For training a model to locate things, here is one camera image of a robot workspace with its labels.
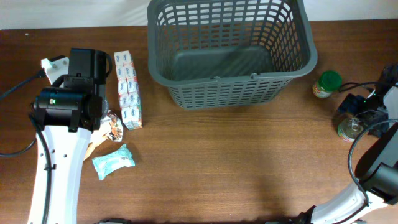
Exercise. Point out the silver tin can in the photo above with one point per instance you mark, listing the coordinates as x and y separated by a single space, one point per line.
349 126

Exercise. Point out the grey plastic shopping basket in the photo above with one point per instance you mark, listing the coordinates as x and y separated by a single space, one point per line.
211 53

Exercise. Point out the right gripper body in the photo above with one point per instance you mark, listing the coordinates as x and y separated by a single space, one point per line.
370 111

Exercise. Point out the crumpled beige snack bag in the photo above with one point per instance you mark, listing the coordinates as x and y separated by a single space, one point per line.
110 129

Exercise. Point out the Kleenex tissue multipack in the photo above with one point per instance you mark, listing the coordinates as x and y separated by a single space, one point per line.
128 90

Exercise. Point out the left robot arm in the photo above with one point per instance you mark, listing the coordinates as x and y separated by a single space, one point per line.
65 114

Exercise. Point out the green lid glass jar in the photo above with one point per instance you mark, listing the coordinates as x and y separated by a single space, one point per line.
329 82

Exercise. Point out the teal wet wipes packet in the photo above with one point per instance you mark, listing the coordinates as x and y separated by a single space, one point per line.
105 165

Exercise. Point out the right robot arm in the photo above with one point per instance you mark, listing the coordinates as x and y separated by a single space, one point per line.
370 125

